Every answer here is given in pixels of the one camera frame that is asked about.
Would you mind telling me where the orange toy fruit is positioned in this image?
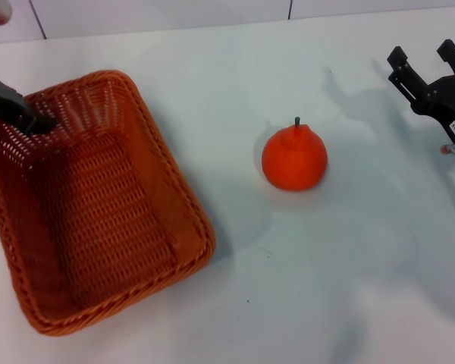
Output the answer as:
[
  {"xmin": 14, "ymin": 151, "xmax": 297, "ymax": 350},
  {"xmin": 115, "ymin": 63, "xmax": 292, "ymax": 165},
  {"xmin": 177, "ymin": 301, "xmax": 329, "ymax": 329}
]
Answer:
[{"xmin": 261, "ymin": 116, "xmax": 329, "ymax": 192}]

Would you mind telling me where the orange woven wicker basket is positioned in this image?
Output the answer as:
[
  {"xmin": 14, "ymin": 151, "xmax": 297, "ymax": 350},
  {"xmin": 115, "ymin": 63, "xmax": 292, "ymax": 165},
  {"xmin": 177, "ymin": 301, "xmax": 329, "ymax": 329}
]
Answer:
[{"xmin": 0, "ymin": 70, "xmax": 217, "ymax": 337}]

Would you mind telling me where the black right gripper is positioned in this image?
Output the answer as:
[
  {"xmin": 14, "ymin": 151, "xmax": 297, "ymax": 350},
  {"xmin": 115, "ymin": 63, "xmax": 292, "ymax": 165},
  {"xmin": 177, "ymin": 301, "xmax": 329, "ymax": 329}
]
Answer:
[{"xmin": 387, "ymin": 39, "xmax": 455, "ymax": 144}]

